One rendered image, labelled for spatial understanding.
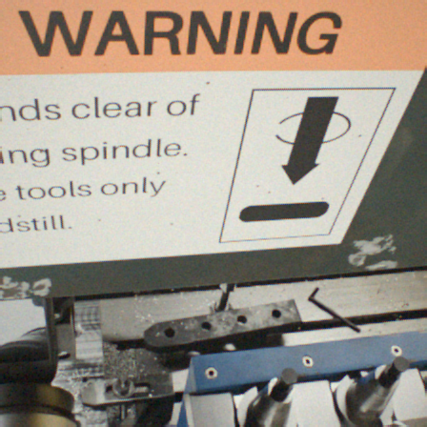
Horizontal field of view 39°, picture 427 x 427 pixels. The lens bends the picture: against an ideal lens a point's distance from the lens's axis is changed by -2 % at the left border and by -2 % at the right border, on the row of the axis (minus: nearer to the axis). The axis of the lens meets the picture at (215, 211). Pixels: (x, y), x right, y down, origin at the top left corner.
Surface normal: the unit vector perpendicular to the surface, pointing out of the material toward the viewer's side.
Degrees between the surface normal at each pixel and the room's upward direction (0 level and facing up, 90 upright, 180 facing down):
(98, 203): 90
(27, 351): 61
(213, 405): 0
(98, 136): 90
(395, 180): 90
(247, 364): 0
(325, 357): 0
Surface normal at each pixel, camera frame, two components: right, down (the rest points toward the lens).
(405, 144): 0.17, 0.79
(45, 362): 0.15, 0.39
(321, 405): 0.12, -0.61
